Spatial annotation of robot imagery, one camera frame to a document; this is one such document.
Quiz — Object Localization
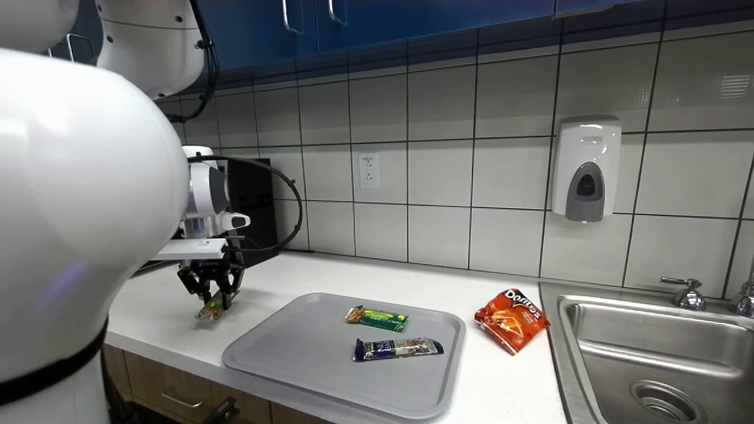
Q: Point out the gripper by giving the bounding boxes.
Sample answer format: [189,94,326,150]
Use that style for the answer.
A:
[177,259,246,310]

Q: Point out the green snack bar wrapper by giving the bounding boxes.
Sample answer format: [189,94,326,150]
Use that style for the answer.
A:
[196,289,228,322]

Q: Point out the black appliance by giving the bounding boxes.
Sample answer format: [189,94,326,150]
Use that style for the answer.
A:
[226,157,280,267]

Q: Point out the wooden drawer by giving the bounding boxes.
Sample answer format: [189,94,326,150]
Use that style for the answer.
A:
[123,351,273,424]

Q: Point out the grey plastic tray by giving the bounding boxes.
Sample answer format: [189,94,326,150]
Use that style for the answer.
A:
[222,293,467,422]

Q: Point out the green snack bar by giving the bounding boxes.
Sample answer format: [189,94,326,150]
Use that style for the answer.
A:
[345,306,409,333]

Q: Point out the blue snack bar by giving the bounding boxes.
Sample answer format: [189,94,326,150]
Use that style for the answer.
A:
[353,337,445,362]

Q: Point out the blue cabinet door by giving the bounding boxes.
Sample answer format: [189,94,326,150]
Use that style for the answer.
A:
[315,0,555,55]
[197,0,317,70]

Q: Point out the orange chip bag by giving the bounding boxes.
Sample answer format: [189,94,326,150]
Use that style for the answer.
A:
[474,289,552,356]

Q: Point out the white soap dispenser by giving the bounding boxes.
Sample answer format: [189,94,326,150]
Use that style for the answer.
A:
[551,116,623,224]

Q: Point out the steel sink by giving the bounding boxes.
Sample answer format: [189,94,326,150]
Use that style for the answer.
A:
[538,281,754,424]

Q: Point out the chrome tap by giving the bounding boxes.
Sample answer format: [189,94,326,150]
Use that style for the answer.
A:
[727,259,754,319]

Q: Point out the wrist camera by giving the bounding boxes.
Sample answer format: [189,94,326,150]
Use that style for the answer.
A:
[150,238,228,262]

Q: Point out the silver drawer handle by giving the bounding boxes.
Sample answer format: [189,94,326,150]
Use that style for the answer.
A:
[160,389,204,410]

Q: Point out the white wall socket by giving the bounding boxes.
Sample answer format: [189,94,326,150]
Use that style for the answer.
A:
[358,152,381,190]

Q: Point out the blue wall cabinet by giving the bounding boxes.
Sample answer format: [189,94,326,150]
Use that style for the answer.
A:
[50,0,649,74]

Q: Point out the chrome tap handle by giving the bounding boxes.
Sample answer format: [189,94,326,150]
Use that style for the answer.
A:
[660,276,707,312]

